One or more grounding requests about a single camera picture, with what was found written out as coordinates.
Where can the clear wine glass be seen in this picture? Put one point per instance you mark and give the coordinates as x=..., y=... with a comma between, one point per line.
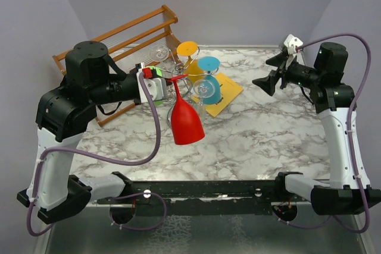
x=159, y=54
x=201, y=90

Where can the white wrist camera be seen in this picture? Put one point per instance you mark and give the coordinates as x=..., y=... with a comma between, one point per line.
x=143, y=98
x=289, y=46

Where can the wooden shelf rack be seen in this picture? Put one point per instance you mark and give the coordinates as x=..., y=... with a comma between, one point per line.
x=125, y=45

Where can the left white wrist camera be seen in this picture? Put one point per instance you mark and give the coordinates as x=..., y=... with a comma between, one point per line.
x=143, y=98

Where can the yellow paper booklet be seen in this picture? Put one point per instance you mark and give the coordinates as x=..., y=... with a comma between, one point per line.
x=229, y=90

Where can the red plastic wine glass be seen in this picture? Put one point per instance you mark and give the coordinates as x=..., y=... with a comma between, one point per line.
x=185, y=122

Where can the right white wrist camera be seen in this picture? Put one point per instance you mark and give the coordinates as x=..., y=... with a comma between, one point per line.
x=289, y=46

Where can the chrome wine glass rack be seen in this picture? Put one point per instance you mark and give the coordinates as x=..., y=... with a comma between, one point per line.
x=185, y=84

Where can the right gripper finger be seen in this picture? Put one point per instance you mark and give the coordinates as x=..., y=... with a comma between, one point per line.
x=278, y=60
x=268, y=83

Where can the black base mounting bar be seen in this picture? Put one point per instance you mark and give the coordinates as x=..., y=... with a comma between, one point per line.
x=194, y=198

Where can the green plastic wine glass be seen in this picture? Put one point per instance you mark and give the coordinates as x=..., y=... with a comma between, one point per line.
x=157, y=88

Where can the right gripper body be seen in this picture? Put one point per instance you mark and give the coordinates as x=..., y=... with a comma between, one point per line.
x=301, y=75

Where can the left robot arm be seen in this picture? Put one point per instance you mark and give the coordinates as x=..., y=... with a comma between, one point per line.
x=55, y=192

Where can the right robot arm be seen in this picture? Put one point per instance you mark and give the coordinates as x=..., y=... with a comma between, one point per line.
x=349, y=190

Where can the orange plastic wine glass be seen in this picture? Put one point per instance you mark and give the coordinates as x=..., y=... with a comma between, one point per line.
x=190, y=50

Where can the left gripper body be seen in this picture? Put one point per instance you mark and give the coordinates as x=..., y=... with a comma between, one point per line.
x=153, y=72

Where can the blue plastic wine glass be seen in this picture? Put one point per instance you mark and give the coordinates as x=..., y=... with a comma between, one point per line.
x=210, y=65

